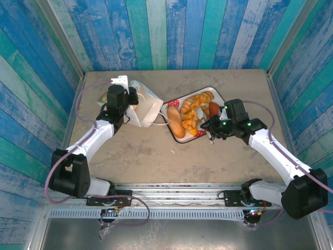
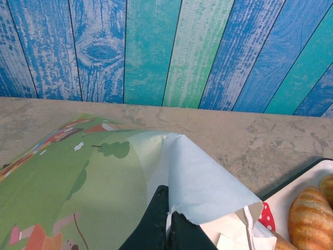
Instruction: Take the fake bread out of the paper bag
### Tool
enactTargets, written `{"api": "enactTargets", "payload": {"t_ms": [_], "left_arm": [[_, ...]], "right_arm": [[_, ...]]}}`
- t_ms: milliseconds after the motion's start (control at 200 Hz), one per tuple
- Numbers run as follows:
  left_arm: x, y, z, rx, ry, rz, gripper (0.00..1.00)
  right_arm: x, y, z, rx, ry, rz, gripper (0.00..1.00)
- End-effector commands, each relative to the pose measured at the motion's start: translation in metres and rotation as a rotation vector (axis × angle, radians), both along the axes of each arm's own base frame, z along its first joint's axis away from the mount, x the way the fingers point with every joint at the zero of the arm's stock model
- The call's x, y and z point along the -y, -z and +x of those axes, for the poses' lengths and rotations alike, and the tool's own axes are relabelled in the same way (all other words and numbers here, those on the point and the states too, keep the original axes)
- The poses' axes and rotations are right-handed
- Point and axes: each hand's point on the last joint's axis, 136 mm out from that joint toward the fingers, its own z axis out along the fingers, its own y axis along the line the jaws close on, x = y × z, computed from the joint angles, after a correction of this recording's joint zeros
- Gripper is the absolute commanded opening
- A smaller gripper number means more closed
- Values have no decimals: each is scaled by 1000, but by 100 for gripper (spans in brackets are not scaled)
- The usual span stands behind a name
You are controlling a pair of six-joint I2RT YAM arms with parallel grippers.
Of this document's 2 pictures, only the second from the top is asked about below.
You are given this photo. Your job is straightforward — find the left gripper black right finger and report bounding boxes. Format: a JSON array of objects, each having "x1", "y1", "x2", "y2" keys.
[{"x1": 170, "y1": 210, "x2": 218, "y2": 250}]

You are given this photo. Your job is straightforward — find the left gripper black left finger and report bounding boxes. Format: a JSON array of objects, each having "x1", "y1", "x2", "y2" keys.
[{"x1": 120, "y1": 184, "x2": 170, "y2": 250}]

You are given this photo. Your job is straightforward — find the white printed paper bag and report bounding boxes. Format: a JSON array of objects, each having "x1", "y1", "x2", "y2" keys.
[{"x1": 0, "y1": 113, "x2": 277, "y2": 250}]

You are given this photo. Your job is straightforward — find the long brown fake loaf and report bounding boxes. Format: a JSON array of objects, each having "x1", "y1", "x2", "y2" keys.
[{"x1": 270, "y1": 230, "x2": 300, "y2": 250}]

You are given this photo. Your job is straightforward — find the brown fake croissant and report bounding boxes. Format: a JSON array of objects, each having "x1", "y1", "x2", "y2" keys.
[{"x1": 288, "y1": 185, "x2": 333, "y2": 250}]

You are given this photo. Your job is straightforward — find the orange fake bread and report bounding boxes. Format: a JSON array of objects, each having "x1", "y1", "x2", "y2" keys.
[{"x1": 318, "y1": 173, "x2": 333, "y2": 210}]

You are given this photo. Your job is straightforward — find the white strawberry print tray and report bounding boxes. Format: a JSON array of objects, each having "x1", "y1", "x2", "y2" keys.
[{"x1": 261, "y1": 157, "x2": 333, "y2": 250}]

